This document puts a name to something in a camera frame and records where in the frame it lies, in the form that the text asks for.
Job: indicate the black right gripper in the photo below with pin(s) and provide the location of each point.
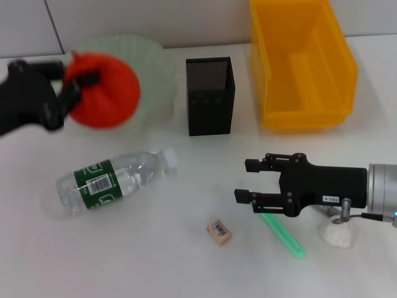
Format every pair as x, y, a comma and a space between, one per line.
322, 186

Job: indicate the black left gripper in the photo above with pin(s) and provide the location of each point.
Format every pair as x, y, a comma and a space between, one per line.
24, 99

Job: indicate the white paper ball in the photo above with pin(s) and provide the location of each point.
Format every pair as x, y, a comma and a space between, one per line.
336, 234

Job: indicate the clear green-label water bottle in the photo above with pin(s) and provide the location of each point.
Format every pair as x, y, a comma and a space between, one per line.
124, 180

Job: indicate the green pen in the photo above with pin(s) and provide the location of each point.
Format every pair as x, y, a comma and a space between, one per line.
282, 234

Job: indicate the beige eraser with barcode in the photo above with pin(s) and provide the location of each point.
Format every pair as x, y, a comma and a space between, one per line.
219, 232

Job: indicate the pale green glass fruit plate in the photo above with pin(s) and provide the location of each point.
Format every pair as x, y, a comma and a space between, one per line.
155, 77

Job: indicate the black mesh pen holder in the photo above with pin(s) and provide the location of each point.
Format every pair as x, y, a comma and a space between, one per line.
211, 102

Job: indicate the yellow plastic bin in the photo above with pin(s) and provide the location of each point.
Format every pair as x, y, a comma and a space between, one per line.
307, 71

